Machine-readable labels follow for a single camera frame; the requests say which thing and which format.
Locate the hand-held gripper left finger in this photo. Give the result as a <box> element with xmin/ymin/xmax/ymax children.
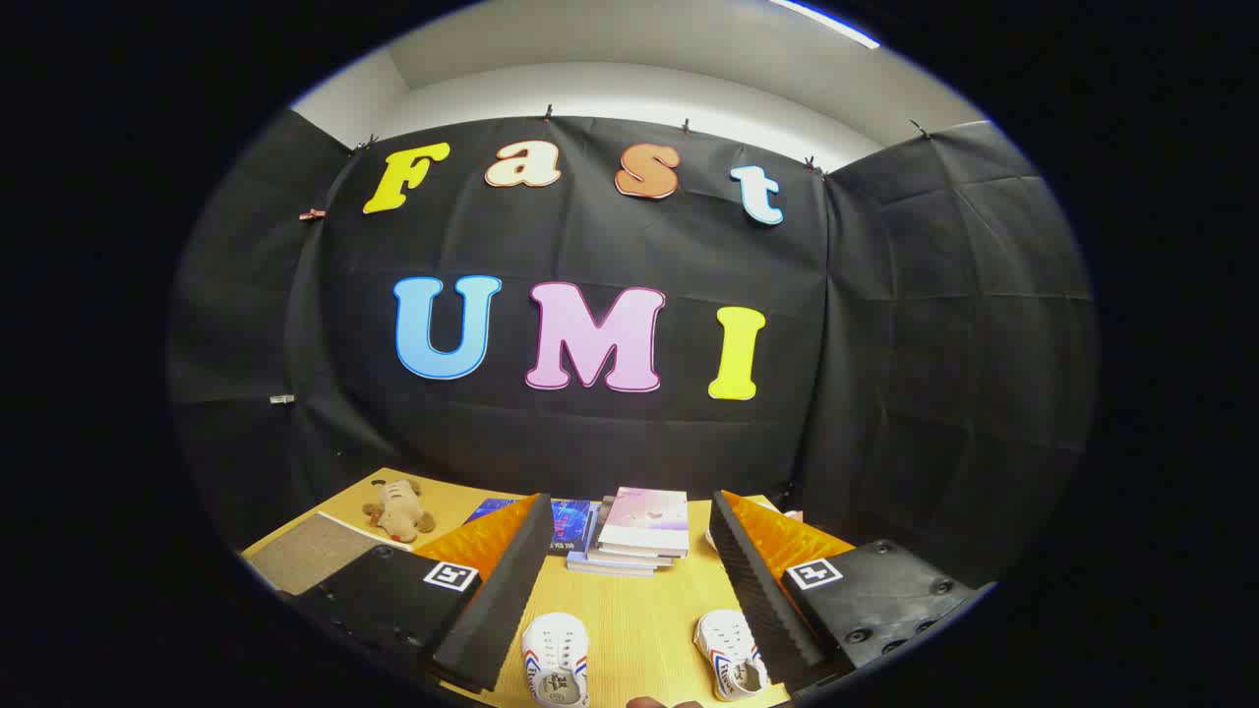
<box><xmin>293</xmin><ymin>492</ymin><xmax>555</xmax><ymax>694</ymax></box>

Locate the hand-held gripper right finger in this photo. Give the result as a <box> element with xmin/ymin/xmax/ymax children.
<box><xmin>708</xmin><ymin>489</ymin><xmax>996</xmax><ymax>694</ymax></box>

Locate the white striped canvas shoe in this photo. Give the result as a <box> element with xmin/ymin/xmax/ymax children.
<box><xmin>693</xmin><ymin>609</ymin><xmax>770</xmax><ymax>702</ymax></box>
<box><xmin>521</xmin><ymin>612</ymin><xmax>591</xmax><ymax>708</ymax></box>

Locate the brown fabric storage box lid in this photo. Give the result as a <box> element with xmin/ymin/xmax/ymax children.
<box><xmin>246</xmin><ymin>510</ymin><xmax>414</xmax><ymax>597</ymax></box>

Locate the dark blue book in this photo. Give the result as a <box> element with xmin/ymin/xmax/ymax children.
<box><xmin>464</xmin><ymin>498</ymin><xmax>593</xmax><ymax>557</ymax></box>

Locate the pale blue book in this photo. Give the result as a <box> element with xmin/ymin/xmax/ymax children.
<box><xmin>567</xmin><ymin>551</ymin><xmax>658</xmax><ymax>578</ymax></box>

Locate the grey book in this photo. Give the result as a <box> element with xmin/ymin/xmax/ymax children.
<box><xmin>587</xmin><ymin>497</ymin><xmax>680</xmax><ymax>569</ymax></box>

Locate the tan plush dog toy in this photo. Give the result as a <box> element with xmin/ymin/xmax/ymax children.
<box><xmin>362</xmin><ymin>478</ymin><xmax>437</xmax><ymax>539</ymax></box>

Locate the ceiling light strip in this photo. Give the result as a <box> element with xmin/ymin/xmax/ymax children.
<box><xmin>767</xmin><ymin>0</ymin><xmax>881</xmax><ymax>50</ymax></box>

